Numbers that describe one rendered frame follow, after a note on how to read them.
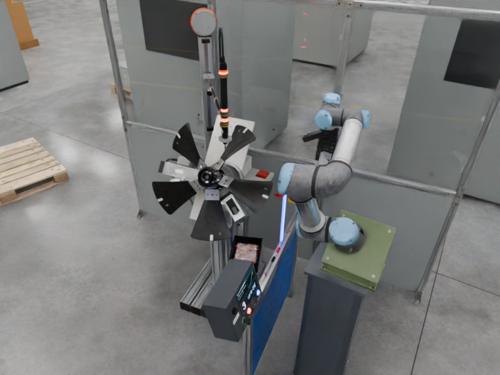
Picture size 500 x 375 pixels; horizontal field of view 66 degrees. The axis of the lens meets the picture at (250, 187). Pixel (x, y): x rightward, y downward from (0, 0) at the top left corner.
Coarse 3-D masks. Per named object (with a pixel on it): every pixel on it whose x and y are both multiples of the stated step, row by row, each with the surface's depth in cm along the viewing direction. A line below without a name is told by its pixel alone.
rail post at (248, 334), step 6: (252, 324) 193; (246, 330) 195; (252, 330) 197; (246, 336) 198; (252, 336) 200; (246, 342) 201; (252, 342) 203; (246, 348) 204; (246, 354) 207; (246, 360) 211; (246, 366) 214; (246, 372) 218
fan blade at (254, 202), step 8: (232, 184) 217; (240, 184) 217; (248, 184) 218; (256, 184) 218; (264, 184) 218; (272, 184) 217; (232, 192) 213; (240, 192) 213; (248, 192) 213; (256, 192) 213; (264, 192) 214; (248, 200) 210; (256, 200) 210; (264, 200) 211; (256, 208) 208
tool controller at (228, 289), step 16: (224, 272) 158; (240, 272) 155; (224, 288) 150; (240, 288) 150; (256, 288) 163; (208, 304) 144; (224, 304) 142; (256, 304) 163; (208, 320) 149; (224, 320) 145; (240, 320) 151; (224, 336) 151; (240, 336) 151
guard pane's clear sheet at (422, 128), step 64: (128, 0) 262; (192, 0) 245; (256, 0) 230; (128, 64) 291; (192, 64) 270; (256, 64) 252; (320, 64) 236; (384, 64) 222; (448, 64) 209; (192, 128) 300; (256, 128) 278; (384, 128) 242; (448, 128) 227
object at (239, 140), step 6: (240, 126) 225; (234, 132) 227; (240, 132) 222; (246, 132) 218; (252, 132) 216; (234, 138) 223; (240, 138) 218; (246, 138) 215; (252, 138) 213; (228, 144) 225; (234, 144) 219; (240, 144) 216; (246, 144) 213; (228, 150) 220; (234, 150) 216; (222, 156) 222; (228, 156) 216
